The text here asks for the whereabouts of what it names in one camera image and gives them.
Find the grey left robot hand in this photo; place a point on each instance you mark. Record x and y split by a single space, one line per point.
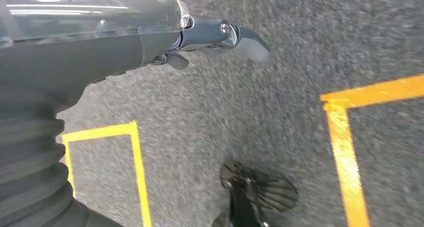
82 53

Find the yellow floor tape square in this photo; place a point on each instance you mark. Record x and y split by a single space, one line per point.
344 159
139 172

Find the black left robot foot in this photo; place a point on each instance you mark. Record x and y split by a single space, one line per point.
275 194

